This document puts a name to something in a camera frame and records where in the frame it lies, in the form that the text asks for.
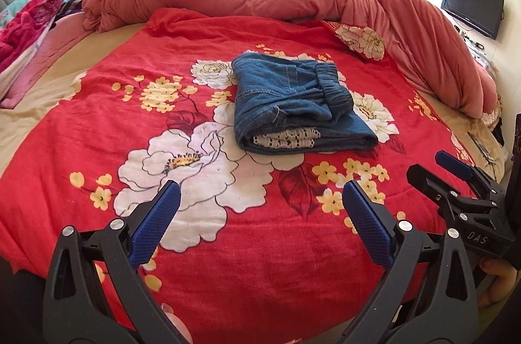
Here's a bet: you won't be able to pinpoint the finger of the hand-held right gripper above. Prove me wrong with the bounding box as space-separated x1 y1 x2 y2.
435 150 495 187
406 164 470 207

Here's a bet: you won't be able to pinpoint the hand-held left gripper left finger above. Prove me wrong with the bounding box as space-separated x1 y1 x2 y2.
42 180 192 344

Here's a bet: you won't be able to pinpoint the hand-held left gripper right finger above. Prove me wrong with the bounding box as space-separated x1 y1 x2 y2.
334 180 481 344

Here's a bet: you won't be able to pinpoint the blue pants with white lace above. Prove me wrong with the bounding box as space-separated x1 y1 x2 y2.
231 50 380 155

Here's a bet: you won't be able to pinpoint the person's right hand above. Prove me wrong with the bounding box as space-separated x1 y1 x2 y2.
478 258 517 306

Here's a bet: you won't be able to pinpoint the pink patterned cushion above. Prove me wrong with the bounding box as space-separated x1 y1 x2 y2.
482 100 505 131

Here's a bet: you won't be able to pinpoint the red floral blanket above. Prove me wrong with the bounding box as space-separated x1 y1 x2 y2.
0 7 485 334

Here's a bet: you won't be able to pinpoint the person's left leg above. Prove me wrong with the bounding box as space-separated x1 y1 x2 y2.
0 256 51 344

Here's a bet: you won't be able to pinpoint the black television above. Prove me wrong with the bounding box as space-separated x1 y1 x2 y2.
441 0 505 40

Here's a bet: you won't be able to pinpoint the pink pillow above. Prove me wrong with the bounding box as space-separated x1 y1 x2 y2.
0 12 92 101

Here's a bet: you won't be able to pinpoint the pink and teal floral cloth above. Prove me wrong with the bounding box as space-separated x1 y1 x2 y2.
0 0 76 74

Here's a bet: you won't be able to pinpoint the cluttered white wall shelf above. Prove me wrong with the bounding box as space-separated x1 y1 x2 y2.
454 22 499 74

